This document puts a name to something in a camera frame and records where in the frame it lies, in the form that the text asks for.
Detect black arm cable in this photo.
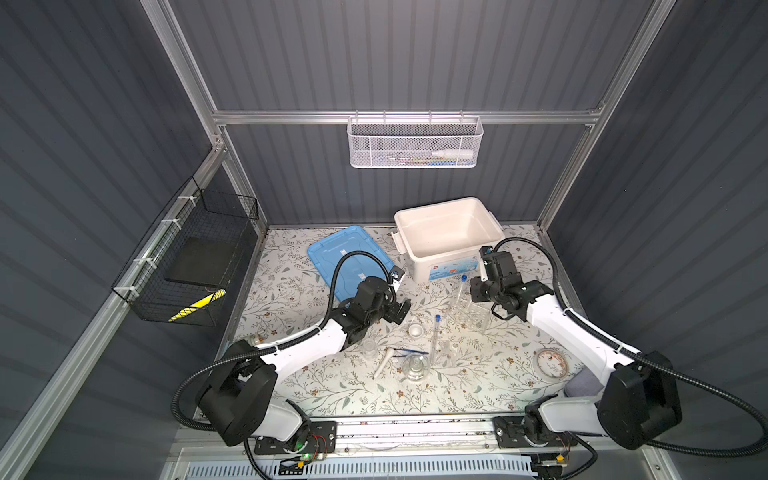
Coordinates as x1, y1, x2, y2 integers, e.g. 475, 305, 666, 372
494, 236, 768, 458
170, 249, 394, 433

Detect round tape roll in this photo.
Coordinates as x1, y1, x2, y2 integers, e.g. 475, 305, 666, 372
532, 349, 570, 381

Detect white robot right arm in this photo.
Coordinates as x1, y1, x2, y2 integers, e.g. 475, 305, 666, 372
470, 246, 683, 450

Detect blue plastic box lid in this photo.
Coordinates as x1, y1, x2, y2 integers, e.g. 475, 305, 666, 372
307, 226, 395, 302

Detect white wire mesh basket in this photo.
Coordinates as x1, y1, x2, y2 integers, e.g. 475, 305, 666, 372
346, 115, 484, 169

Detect blue tweezers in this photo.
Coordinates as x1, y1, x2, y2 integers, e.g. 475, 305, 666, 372
393, 348, 428, 357

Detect white plastic storage box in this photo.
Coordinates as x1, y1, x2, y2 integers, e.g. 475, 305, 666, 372
392, 197, 504, 283

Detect white bottle in basket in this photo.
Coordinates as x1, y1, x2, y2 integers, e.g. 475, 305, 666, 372
431, 149, 475, 162

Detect blue capped test tube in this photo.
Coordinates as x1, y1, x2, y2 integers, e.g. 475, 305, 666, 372
389, 265, 405, 291
429, 314, 442, 367
454, 274, 469, 313

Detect clear glass flask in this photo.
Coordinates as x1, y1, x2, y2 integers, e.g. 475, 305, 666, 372
402, 353, 430, 382

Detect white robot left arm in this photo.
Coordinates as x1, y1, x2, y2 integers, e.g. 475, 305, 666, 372
196, 276, 412, 451

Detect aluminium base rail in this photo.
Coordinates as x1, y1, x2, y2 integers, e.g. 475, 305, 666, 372
173, 410, 652, 460

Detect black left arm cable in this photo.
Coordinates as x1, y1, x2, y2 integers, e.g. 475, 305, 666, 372
170, 249, 394, 433

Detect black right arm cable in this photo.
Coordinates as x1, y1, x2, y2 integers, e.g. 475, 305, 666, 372
494, 236, 768, 458

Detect black wire mesh basket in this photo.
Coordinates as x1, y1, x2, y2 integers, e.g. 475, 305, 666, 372
113, 179, 259, 327

